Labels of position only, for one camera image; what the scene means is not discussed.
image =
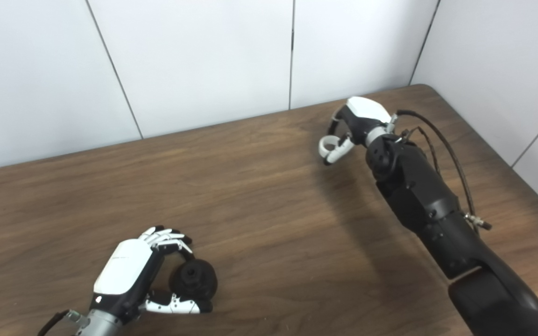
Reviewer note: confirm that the round black plastic part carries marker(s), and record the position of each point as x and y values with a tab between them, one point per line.
199	282

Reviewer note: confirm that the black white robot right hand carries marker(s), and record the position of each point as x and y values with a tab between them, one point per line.
364	109

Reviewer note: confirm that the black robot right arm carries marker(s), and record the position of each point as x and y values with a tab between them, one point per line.
428	205

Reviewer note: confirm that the black white robot left hand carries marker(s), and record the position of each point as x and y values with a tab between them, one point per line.
124	270

